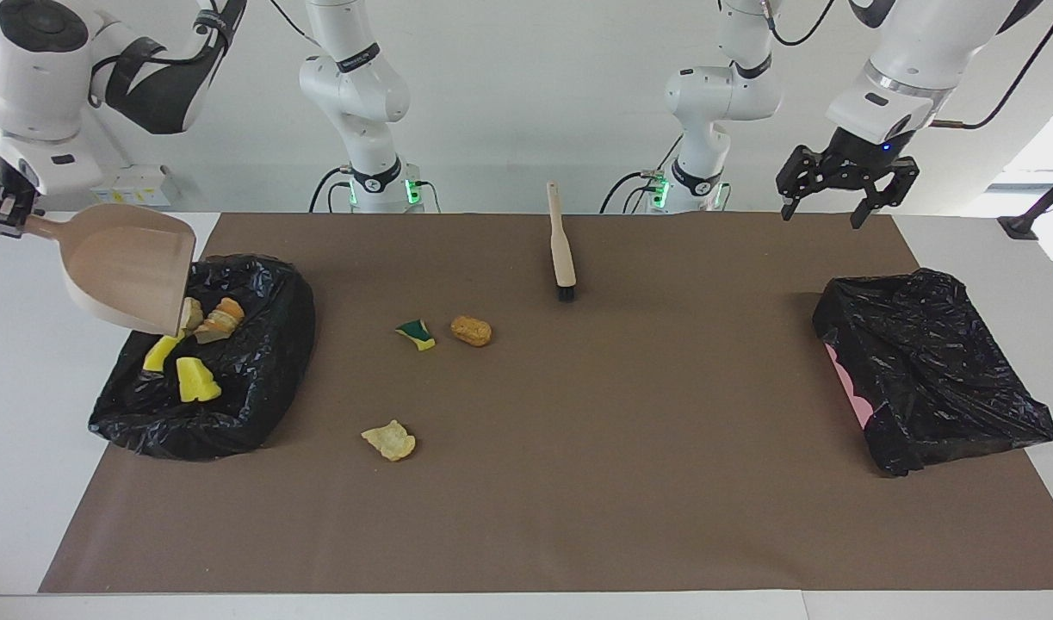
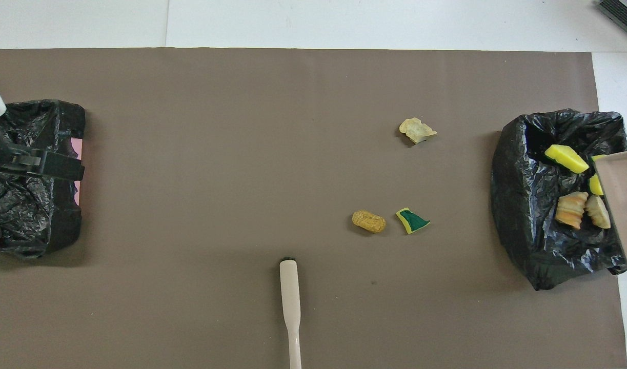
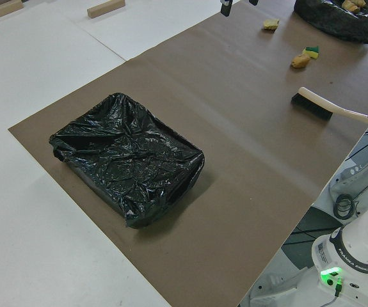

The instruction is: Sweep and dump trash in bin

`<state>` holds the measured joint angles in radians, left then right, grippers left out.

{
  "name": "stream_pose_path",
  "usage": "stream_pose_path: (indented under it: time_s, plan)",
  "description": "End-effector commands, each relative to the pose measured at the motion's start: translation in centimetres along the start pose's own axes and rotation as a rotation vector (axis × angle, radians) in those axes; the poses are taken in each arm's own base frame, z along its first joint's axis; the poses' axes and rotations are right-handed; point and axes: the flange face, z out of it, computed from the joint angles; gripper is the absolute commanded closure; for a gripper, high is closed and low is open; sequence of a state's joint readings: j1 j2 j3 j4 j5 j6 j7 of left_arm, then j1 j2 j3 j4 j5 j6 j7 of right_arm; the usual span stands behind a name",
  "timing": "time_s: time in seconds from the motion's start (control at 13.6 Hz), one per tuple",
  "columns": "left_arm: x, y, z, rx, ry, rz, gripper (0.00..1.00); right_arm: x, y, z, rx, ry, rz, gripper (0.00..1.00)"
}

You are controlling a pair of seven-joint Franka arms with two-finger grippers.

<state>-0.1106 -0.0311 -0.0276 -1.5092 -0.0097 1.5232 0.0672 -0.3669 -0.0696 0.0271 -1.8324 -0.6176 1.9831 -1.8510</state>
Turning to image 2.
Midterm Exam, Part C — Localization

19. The green and yellow sponge piece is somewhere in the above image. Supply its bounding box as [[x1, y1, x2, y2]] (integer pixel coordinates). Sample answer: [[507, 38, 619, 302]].
[[396, 207, 431, 235]]

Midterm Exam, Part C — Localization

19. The black bag lined pink bin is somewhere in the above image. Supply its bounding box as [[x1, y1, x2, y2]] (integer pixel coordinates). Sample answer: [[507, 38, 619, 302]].
[[0, 99, 86, 258]]

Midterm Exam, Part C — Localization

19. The striped orange bread piece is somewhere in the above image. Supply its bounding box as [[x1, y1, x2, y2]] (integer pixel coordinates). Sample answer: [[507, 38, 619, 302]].
[[555, 192, 590, 230]]

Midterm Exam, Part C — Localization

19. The pale chip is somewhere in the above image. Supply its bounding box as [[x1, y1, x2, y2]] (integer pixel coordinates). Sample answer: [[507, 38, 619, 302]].
[[399, 117, 438, 145], [585, 195, 612, 230]]

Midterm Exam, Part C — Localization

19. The dark grey ridged device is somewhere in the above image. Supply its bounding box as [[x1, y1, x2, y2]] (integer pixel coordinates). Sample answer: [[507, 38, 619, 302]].
[[596, 0, 627, 44]]

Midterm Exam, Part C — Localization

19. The beige plastic dustpan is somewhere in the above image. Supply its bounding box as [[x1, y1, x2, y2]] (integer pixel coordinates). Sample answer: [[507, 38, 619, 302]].
[[595, 150, 627, 272]]

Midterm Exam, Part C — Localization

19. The beige hand brush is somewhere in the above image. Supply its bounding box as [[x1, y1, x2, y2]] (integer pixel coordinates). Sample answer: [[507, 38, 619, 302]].
[[279, 256, 302, 369]]

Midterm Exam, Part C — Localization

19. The brown table mat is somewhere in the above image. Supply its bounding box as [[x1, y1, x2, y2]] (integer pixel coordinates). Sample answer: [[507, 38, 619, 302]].
[[0, 48, 627, 369]]

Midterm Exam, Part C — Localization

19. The brown bread roll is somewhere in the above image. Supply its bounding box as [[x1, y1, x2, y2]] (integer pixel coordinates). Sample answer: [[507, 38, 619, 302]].
[[352, 210, 387, 234]]

